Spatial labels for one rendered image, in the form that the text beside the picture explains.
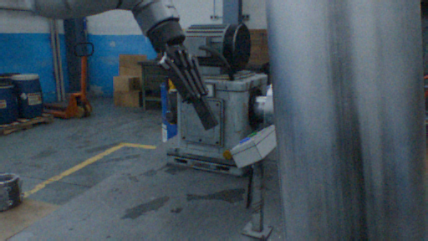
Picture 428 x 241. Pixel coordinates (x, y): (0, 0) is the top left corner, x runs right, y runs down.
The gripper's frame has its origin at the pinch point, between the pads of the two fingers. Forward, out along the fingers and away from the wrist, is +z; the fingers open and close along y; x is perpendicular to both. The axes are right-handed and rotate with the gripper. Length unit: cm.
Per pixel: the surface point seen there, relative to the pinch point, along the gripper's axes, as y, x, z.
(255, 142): 8.9, -3.4, 11.2
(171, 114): 49, 42, -8
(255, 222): 15.4, 10.1, 31.5
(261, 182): 15.5, 3.3, 22.1
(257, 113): 58, 13, 7
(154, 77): 437, 311, -114
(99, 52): 509, 459, -240
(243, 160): 8.3, 1.1, 13.9
